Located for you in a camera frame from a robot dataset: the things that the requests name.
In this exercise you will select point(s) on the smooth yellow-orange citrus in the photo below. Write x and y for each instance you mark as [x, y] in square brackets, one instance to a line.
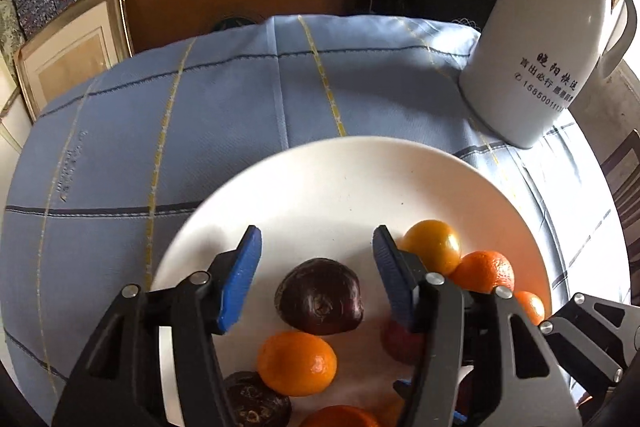
[432, 247]

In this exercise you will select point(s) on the white thermos jug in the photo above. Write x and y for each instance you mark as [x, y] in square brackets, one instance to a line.
[540, 32]

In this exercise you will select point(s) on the marble patterned box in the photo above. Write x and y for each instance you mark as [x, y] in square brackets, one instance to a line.
[10, 27]

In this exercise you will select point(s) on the dark purple passion fruit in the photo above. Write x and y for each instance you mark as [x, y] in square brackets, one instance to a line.
[320, 297]
[255, 402]

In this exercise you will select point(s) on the large textured orange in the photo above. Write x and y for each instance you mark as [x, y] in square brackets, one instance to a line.
[482, 272]

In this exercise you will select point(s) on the small orange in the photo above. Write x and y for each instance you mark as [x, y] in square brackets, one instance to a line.
[297, 362]
[340, 417]
[530, 307]

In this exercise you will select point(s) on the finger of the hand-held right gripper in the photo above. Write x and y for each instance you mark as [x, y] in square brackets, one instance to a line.
[575, 332]
[404, 389]

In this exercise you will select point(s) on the red tomato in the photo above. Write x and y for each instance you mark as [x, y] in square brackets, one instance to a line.
[400, 339]

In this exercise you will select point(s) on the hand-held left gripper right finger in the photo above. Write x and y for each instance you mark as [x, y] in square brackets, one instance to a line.
[392, 277]

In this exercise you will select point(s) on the beige picture frame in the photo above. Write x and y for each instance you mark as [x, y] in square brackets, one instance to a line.
[70, 57]

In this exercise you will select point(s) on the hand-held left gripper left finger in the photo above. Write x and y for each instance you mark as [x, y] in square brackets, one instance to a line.
[240, 282]

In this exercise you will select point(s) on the blue checked tablecloth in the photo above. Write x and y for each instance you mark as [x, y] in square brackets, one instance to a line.
[200, 107]

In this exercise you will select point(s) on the dark wooden chair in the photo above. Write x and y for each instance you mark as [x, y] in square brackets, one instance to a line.
[625, 187]

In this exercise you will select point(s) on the white plate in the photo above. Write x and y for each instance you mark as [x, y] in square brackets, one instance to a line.
[325, 197]

